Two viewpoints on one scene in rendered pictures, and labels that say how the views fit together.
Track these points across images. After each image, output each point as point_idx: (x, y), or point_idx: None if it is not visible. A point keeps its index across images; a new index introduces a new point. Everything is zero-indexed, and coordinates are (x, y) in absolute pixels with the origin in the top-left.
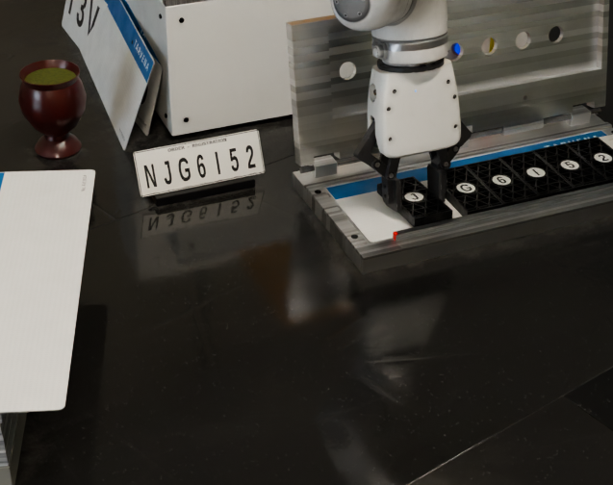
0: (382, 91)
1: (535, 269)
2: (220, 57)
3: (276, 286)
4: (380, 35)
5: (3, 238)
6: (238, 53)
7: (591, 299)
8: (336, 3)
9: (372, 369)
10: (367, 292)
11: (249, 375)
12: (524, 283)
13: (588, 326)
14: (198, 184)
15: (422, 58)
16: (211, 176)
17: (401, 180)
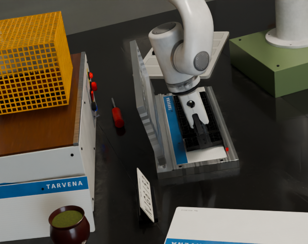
0: (197, 99)
1: (249, 128)
2: (86, 159)
3: (241, 190)
4: (186, 78)
5: (236, 236)
6: (86, 153)
7: (271, 119)
8: (197, 66)
9: (306, 171)
10: (252, 167)
11: (305, 201)
12: (257, 131)
13: (288, 122)
14: (151, 203)
15: (199, 77)
16: (149, 196)
17: (185, 142)
